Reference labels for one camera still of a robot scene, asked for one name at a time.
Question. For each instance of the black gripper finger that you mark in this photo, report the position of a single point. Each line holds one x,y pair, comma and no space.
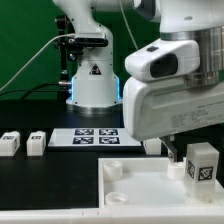
167,141

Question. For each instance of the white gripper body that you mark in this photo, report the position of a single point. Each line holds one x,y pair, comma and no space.
166,107

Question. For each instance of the white square tabletop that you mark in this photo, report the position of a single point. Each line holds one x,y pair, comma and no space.
147,182

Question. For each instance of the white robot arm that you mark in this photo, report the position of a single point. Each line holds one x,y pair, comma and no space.
94,86

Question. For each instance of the white L-shaped obstacle fence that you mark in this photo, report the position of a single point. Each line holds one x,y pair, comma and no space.
117,215

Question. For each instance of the white fiducial marker sheet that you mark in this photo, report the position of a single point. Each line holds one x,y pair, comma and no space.
77,137

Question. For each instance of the black camera stand pole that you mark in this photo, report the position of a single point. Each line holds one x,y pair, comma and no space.
64,26

